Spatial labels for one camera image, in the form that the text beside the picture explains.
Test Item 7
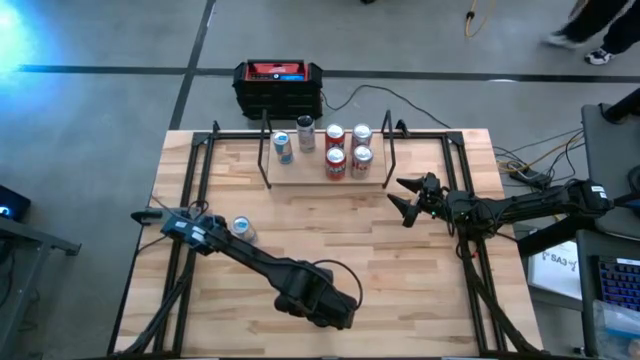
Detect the red and black power station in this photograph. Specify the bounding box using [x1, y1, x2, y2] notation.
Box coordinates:
[232, 58, 325, 122]

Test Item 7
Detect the black power cable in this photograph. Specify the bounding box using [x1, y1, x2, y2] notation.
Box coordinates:
[319, 83, 454, 130]

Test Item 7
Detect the yellow cable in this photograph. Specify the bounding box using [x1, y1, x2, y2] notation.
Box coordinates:
[464, 0, 497, 39]

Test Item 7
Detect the silver Celsius can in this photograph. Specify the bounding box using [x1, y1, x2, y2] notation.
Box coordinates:
[295, 114, 317, 154]

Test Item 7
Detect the orange Fanta can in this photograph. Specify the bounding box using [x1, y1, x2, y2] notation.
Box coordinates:
[324, 123, 346, 151]
[324, 146, 348, 181]

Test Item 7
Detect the black pole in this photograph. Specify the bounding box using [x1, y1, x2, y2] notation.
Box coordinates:
[602, 88, 640, 124]

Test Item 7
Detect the silver Diet Coke can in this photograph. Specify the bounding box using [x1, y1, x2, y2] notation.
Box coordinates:
[350, 123, 374, 150]
[350, 144, 375, 180]

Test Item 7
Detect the backlit keyboard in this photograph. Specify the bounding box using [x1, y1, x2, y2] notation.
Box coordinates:
[594, 255, 640, 314]

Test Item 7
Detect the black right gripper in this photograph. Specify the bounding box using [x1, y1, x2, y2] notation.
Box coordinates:
[386, 171, 455, 228]

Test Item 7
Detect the black power strip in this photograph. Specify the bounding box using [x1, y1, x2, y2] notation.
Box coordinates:
[509, 168, 554, 190]

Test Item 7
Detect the clear plastic bag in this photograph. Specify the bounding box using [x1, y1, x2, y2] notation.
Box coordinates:
[593, 298, 640, 359]

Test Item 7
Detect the dark grey desk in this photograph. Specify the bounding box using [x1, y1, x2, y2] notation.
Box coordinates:
[575, 228, 640, 360]

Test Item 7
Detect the black metal shelf frame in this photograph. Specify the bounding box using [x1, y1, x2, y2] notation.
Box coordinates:
[257, 108, 398, 190]

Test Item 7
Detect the white paper sign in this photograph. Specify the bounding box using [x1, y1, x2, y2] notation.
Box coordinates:
[528, 240, 584, 301]

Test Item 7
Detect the black aluminium table frame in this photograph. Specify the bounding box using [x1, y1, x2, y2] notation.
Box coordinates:
[107, 119, 541, 359]

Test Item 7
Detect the grey metal stand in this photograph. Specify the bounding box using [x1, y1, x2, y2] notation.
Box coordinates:
[0, 215, 82, 360]

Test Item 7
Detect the black diagonal beam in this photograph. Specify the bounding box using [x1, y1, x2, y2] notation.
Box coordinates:
[517, 214, 599, 257]

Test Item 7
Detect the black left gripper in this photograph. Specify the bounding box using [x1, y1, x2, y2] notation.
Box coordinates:
[272, 263, 360, 332]

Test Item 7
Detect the black table clamp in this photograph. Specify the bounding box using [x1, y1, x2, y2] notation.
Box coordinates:
[130, 208, 165, 225]

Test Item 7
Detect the person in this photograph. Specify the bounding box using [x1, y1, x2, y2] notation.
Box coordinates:
[542, 0, 640, 67]

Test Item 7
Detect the blue Red Bull can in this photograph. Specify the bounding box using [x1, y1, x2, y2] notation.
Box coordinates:
[230, 215, 259, 245]
[271, 130, 295, 165]

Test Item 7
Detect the black device with blue light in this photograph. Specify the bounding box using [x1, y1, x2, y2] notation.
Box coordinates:
[0, 183, 32, 222]

